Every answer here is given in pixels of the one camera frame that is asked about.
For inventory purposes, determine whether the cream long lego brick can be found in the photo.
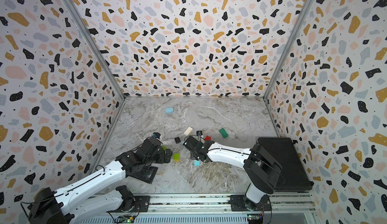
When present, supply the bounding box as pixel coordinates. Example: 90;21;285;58
183;127;193;136

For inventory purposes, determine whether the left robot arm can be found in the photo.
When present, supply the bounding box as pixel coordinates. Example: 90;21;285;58
20;137;173;224

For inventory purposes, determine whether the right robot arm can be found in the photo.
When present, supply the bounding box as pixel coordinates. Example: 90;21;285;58
182;136;282;211

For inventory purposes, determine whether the dark green long lego brick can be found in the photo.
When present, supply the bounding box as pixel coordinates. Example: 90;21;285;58
219;128;229;138

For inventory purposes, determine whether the light blue round puck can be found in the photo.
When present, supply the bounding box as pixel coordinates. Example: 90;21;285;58
165;107;174;114

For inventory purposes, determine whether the green circuit board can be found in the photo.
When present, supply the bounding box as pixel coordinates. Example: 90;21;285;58
120;216;135;224

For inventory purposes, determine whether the black hard case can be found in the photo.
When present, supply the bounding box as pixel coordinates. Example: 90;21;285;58
257;137;312;192

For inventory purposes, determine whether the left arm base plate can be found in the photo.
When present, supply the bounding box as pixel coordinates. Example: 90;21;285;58
115;195;151;214

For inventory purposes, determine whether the aluminium frame rail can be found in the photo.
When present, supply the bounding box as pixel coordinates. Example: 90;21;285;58
77;193;320;224

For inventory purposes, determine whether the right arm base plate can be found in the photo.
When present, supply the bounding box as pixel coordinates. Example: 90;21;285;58
228;194;272;212

